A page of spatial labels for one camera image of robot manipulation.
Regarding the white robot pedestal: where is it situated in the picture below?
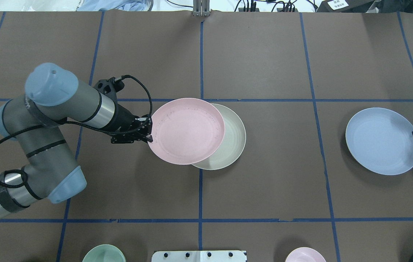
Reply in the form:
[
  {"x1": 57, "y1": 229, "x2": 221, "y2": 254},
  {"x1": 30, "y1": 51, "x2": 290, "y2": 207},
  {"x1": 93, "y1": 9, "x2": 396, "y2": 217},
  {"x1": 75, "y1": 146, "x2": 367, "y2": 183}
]
[{"x1": 151, "y1": 250, "x2": 248, "y2": 262}]

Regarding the pink plate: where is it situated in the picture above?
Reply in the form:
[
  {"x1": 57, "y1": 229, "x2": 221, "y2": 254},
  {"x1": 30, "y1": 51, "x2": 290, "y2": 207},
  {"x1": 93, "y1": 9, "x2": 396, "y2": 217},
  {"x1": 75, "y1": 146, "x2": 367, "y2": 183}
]
[{"x1": 148, "y1": 98, "x2": 225, "y2": 165}]

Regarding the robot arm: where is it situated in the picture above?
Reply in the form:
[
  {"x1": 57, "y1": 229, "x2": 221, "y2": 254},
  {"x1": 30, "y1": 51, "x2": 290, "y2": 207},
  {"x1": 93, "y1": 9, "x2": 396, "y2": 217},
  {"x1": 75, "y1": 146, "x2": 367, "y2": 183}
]
[{"x1": 0, "y1": 63, "x2": 153, "y2": 219}]

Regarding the green bowl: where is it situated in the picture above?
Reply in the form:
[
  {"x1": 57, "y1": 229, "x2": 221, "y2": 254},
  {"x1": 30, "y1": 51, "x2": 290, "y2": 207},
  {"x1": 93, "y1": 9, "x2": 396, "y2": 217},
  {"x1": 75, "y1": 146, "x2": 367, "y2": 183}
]
[{"x1": 82, "y1": 244, "x2": 127, "y2": 262}]

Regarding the cream plate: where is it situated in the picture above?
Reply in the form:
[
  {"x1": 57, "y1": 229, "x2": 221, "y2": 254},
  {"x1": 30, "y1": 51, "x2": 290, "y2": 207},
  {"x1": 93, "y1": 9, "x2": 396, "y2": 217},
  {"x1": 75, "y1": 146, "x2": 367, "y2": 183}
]
[{"x1": 192, "y1": 103, "x2": 246, "y2": 170}]

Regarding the blue plate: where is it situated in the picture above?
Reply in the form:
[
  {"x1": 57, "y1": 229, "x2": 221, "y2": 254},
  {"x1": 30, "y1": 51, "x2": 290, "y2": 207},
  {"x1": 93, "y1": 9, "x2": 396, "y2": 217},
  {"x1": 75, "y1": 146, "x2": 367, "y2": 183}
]
[{"x1": 345, "y1": 107, "x2": 413, "y2": 176}]

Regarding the light blue cloth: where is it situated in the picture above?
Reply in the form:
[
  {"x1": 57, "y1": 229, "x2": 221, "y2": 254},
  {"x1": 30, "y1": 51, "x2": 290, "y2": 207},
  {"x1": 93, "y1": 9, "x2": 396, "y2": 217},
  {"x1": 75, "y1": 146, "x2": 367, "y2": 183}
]
[{"x1": 77, "y1": 0, "x2": 153, "y2": 12}]

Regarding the aluminium frame post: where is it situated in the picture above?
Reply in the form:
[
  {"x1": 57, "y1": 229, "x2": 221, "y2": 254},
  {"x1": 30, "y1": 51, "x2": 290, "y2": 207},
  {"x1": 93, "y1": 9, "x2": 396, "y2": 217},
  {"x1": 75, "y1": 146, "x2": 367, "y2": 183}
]
[{"x1": 193, "y1": 0, "x2": 211, "y2": 17}]

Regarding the pink bowl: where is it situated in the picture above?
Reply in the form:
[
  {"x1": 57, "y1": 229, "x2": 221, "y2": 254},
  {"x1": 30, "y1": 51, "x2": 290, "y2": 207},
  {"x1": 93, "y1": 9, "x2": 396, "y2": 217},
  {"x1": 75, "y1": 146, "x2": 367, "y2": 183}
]
[{"x1": 285, "y1": 247, "x2": 326, "y2": 262}]

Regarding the black box with label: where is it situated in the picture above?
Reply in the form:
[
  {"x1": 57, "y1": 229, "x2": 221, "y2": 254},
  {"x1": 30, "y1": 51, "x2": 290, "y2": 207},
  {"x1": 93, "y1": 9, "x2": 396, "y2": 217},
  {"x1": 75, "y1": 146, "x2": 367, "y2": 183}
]
[{"x1": 316, "y1": 0, "x2": 382, "y2": 13}]

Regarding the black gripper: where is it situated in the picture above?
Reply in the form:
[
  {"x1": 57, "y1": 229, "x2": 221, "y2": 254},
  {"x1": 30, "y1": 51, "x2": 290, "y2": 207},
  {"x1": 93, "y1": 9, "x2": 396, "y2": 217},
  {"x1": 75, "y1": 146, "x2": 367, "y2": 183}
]
[{"x1": 110, "y1": 105, "x2": 153, "y2": 144}]

